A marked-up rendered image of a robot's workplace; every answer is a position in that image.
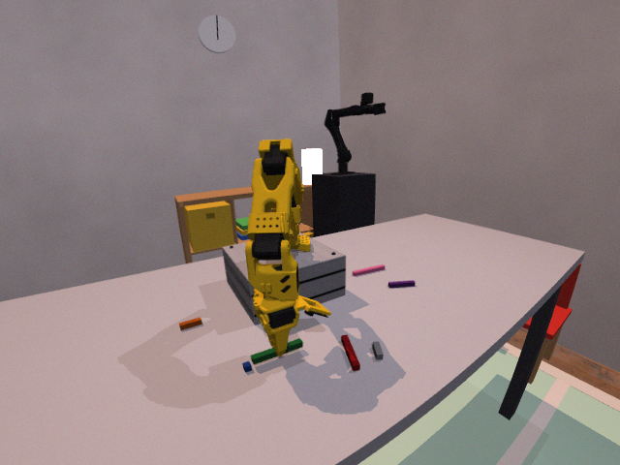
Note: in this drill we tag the pink rod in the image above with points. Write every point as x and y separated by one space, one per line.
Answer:
368 270

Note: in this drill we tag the orange rod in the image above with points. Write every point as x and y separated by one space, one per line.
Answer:
191 323

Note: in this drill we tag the purple rod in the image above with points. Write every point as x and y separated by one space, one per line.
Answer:
401 284

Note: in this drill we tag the green rod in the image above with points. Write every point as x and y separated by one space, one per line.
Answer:
270 353

